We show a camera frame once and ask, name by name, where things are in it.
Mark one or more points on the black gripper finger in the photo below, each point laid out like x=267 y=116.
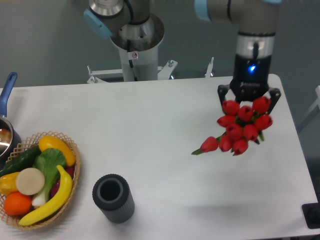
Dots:
x=222 y=91
x=275 y=95

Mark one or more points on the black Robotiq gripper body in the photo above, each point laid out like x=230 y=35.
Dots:
x=250 y=77

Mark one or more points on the red tulip bouquet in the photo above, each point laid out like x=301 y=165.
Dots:
x=242 y=124

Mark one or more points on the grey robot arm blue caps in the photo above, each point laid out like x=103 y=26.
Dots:
x=256 y=20

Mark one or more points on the black device at table edge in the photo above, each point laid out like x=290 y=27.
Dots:
x=311 y=212

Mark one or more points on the dark grey ribbed vase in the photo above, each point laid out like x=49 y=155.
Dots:
x=113 y=196

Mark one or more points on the red purple vegetable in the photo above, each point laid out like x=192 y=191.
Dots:
x=71 y=171

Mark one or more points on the yellow squash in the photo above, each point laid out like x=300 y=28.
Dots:
x=52 y=142

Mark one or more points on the yellow banana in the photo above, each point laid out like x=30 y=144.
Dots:
x=54 y=204

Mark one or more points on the green bok choy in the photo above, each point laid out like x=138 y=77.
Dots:
x=47 y=163

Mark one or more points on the dark green cucumber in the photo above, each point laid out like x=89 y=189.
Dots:
x=25 y=160

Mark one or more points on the beige round disc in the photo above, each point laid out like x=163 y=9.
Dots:
x=30 y=181

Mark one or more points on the yellow bell pepper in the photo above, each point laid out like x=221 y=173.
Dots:
x=8 y=183

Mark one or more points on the orange fruit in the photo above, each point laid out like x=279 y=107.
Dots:
x=17 y=204

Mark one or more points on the woven wicker basket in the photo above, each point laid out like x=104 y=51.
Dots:
x=26 y=144

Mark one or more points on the white frame at right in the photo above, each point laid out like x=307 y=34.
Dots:
x=310 y=113

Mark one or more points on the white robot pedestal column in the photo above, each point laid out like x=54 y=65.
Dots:
x=138 y=49

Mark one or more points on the white metal base frame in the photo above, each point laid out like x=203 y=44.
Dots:
x=167 y=72

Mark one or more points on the blue handled saucepan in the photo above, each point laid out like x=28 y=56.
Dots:
x=9 y=138

